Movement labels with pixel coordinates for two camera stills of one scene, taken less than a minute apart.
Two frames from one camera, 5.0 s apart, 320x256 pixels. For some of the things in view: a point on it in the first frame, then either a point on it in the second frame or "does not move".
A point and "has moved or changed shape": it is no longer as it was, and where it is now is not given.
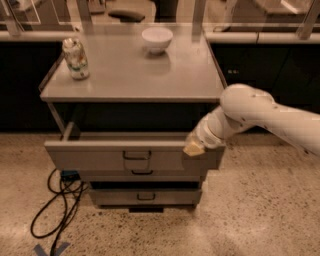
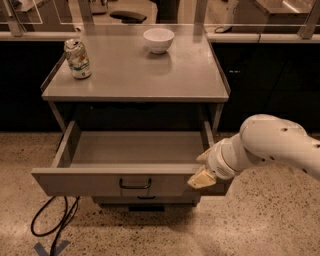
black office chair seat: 127,16 does not move
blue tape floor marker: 58,251 does not move
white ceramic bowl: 157,39 does not move
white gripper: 202,136 to 217,161
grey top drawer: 128,152 has moved or changed shape
